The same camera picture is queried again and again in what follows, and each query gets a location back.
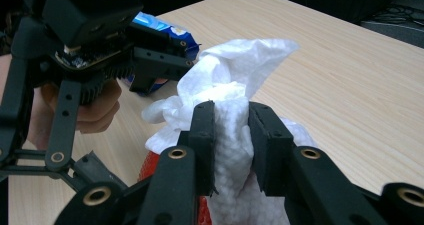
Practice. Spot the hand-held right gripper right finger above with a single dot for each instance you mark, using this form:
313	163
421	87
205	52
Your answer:
270	145

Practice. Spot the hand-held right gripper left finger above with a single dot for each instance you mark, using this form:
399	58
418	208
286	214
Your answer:
204	135

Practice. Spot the blue wet wipes packet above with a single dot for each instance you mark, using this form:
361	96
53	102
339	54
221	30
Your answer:
160	23

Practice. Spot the red ball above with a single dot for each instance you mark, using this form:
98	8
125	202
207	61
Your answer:
150	166

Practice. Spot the white wet wipe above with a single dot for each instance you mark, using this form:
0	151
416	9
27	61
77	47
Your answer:
230	71

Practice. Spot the black curtain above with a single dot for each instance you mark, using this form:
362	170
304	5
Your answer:
333	1

